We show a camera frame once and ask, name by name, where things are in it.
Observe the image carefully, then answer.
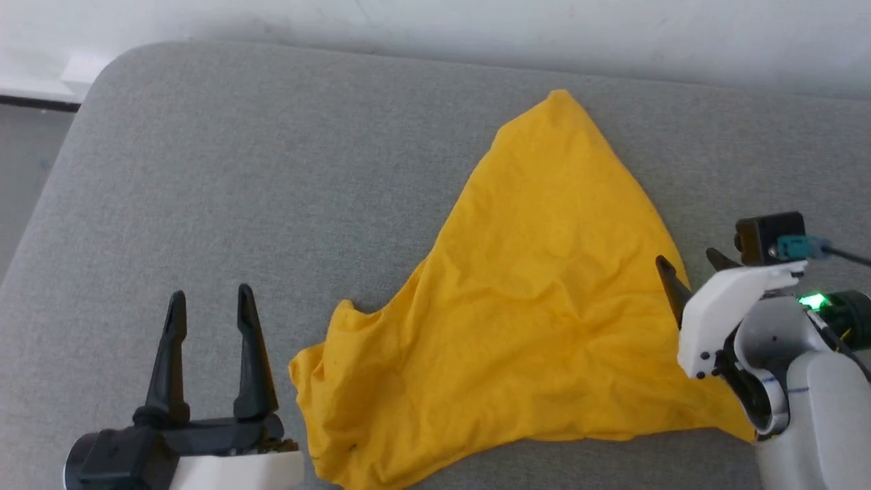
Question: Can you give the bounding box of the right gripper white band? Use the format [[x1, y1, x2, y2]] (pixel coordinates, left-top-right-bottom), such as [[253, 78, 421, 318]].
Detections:
[[655, 248, 808, 380]]

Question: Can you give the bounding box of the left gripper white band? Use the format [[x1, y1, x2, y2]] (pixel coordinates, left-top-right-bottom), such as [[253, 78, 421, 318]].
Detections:
[[63, 283, 306, 490]]

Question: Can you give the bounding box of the yellow cloth garment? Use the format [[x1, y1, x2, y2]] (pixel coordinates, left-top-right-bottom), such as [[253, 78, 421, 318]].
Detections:
[[289, 88, 757, 490]]

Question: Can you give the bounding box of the grey fabric sofa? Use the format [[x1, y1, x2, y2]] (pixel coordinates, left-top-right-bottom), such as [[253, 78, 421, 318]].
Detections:
[[0, 41, 871, 490]]

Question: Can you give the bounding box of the teal camera cable connector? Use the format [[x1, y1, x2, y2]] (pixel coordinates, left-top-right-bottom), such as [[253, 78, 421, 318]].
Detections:
[[776, 235, 829, 263]]

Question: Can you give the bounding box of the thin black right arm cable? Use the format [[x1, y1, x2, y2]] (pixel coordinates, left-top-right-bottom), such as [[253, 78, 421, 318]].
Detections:
[[718, 344, 780, 440]]

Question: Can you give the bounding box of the black camera cable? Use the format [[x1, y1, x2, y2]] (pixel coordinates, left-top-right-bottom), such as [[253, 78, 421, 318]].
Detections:
[[825, 246, 871, 267]]

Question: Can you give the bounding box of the white wall skirting board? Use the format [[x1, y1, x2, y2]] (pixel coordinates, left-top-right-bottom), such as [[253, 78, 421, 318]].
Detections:
[[0, 46, 115, 104]]

